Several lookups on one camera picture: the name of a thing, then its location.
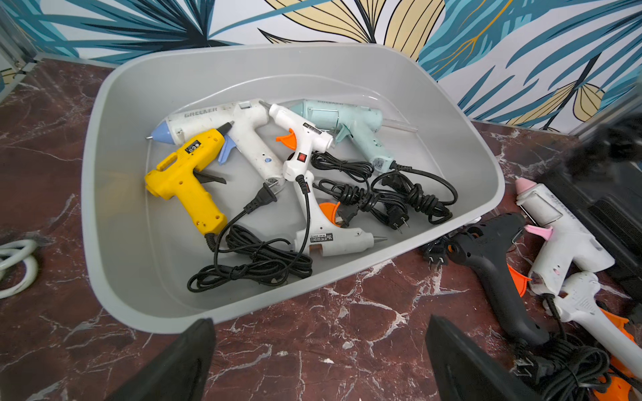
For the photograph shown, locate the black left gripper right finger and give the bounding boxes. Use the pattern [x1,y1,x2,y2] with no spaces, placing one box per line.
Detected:
[426,315,539,400]

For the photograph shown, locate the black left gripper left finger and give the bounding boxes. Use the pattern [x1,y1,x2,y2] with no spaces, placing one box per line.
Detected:
[107,318,216,400]

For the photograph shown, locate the white orange-trigger glue gun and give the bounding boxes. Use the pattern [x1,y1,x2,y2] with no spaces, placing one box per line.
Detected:
[554,272,641,379]

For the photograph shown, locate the white labelled mini glue gun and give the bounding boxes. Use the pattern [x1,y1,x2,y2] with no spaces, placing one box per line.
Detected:
[294,170,387,257]

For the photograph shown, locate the yellow glue gun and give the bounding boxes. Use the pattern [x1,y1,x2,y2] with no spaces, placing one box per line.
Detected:
[145,121,234,236]

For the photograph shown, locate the white blue-trigger glue gun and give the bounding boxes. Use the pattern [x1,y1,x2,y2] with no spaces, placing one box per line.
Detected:
[148,99,285,194]

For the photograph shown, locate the white switch glue gun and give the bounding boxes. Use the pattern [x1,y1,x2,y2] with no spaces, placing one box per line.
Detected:
[259,100,334,181]

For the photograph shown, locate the mint green glue gun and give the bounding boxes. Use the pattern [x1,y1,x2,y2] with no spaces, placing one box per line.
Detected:
[289,100,418,173]

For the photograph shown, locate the orange glue gun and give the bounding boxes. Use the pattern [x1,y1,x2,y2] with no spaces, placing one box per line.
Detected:
[593,308,641,400]

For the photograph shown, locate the black orange-trigger glue gun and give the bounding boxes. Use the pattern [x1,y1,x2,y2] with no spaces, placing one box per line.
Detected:
[446,213,549,346]

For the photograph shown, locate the large white pink-trigger glue gun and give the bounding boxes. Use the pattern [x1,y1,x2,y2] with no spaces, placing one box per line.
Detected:
[515,178,615,296]

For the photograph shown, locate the grey plastic storage box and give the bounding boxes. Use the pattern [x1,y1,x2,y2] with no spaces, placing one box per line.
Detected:
[81,43,505,334]

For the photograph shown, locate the black plastic tool case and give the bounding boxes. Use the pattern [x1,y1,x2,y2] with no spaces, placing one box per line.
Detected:
[538,163,641,302]

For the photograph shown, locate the black bundled power cable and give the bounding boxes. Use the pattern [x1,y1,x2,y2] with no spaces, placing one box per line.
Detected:
[511,338,613,401]

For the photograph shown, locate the coiled white cable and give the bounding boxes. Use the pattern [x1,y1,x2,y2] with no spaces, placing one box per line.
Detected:
[0,238,40,301]

